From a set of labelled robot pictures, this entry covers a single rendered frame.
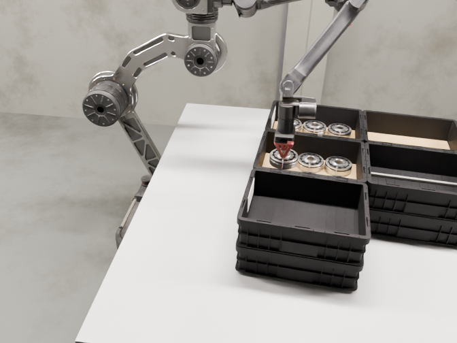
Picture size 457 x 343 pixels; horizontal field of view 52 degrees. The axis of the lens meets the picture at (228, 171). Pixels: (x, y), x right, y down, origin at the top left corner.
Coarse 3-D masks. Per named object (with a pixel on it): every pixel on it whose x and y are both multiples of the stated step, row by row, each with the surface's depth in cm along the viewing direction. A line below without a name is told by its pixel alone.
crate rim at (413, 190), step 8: (368, 144) 182; (376, 144) 182; (384, 144) 182; (368, 152) 177; (440, 152) 179; (448, 152) 178; (456, 152) 178; (368, 160) 172; (368, 168) 167; (368, 176) 163; (368, 184) 161; (376, 184) 159; (384, 184) 159; (392, 184) 159; (400, 192) 159; (408, 192) 158; (416, 192) 158; (424, 192) 157; (432, 192) 156; (440, 192) 156; (448, 192) 156; (456, 200) 156
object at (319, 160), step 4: (308, 152) 189; (300, 156) 187; (304, 156) 187; (316, 156) 187; (320, 156) 187; (300, 160) 184; (304, 160) 184; (320, 160) 185; (304, 164) 182; (308, 164) 182; (312, 164) 182; (316, 164) 182; (320, 164) 182
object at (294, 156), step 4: (276, 148) 174; (272, 152) 171; (276, 152) 171; (292, 152) 172; (296, 152) 171; (272, 156) 169; (276, 156) 169; (292, 156) 169; (296, 156) 169; (276, 160) 167; (280, 160) 168; (284, 160) 167; (288, 160) 167; (292, 160) 167; (296, 160) 168
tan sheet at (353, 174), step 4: (268, 156) 192; (264, 160) 189; (268, 160) 189; (264, 164) 187; (268, 164) 187; (324, 164) 188; (352, 164) 188; (276, 168) 184; (292, 168) 185; (296, 168) 185; (352, 168) 186; (316, 172) 183; (320, 172) 183; (324, 172) 183; (352, 172) 183; (344, 176) 181; (348, 176) 181; (352, 176) 181
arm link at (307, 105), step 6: (288, 84) 156; (288, 90) 156; (282, 96) 156; (288, 96) 156; (294, 96) 157; (300, 96) 157; (300, 102) 158; (306, 102) 158; (312, 102) 158; (300, 108) 157; (306, 108) 157; (312, 108) 156; (300, 114) 157; (306, 114) 157; (312, 114) 157
